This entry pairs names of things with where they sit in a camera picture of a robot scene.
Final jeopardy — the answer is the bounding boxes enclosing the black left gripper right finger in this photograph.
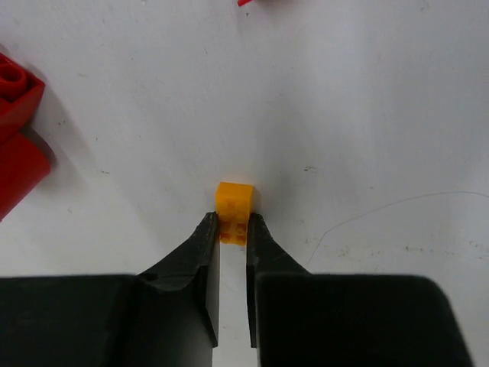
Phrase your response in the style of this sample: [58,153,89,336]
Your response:
[246,214,473,366]

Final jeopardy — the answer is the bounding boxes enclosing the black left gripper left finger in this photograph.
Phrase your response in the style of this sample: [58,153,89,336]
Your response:
[1,213,219,366]

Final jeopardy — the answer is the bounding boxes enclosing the small orange lego brick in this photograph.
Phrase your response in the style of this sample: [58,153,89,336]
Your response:
[215,182,254,246]

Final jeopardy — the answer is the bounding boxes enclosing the large red lego assembly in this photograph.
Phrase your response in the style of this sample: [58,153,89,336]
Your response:
[1,54,51,218]

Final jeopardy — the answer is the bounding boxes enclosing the small red lego piece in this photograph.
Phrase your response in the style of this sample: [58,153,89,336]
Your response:
[237,0,252,7]

